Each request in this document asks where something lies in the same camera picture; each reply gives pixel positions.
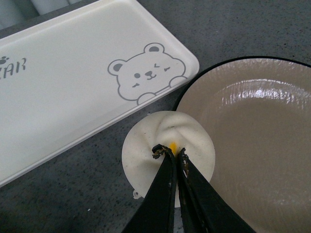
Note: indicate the white steamed bun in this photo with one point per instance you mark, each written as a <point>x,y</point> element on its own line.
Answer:
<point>174,130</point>

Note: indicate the white bear print tray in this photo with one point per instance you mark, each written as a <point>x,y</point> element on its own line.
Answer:
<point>65,79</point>

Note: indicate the beige plate with black rim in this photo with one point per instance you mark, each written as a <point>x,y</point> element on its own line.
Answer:
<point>257,112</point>

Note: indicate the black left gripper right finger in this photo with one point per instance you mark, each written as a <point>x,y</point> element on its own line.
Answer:
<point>202,209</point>

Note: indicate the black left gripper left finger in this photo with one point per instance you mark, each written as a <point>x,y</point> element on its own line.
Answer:
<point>156,213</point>

